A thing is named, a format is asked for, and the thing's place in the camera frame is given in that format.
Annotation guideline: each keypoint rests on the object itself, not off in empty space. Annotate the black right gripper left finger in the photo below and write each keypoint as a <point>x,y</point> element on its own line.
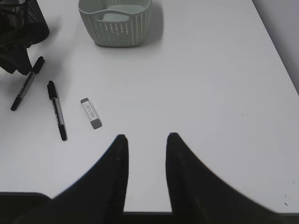
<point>98,197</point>

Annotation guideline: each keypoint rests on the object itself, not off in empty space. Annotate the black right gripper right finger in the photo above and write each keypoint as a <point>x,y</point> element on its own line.
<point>199,196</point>

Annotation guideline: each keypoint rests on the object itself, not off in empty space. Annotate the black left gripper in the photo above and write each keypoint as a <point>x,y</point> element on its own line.
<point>13,50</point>

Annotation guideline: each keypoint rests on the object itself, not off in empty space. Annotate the black marker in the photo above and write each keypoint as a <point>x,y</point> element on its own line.
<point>53,95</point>
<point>35,70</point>

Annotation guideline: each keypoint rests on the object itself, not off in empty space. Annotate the white eraser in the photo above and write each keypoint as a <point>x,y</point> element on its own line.
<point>91,113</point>

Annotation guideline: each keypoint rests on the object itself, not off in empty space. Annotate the black mesh pen holder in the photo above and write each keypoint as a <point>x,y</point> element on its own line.
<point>22,22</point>

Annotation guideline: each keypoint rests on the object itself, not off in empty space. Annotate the pale green plastic basket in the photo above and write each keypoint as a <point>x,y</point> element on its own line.
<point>116,23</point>

